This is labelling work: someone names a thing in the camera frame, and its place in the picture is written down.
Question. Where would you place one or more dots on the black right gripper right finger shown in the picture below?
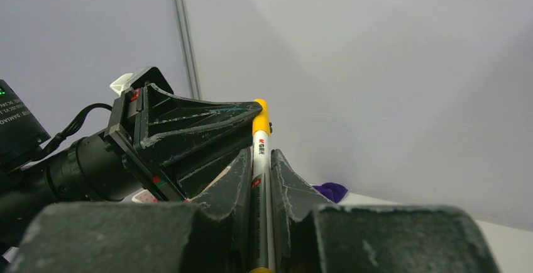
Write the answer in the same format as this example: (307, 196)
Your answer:
(312, 234)

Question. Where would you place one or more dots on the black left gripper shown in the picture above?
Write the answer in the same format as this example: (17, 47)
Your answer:
(176, 146)

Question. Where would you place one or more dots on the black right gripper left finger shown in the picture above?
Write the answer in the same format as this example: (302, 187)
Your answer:
(206, 234)

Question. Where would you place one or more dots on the white marker pen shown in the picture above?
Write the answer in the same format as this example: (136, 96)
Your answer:
(262, 249)

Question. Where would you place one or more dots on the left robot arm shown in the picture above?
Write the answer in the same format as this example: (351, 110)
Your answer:
(35, 172)

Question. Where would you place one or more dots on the purple cloth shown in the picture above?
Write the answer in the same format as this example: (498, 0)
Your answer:
(333, 191)

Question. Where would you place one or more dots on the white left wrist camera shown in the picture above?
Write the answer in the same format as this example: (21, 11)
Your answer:
(121, 83)

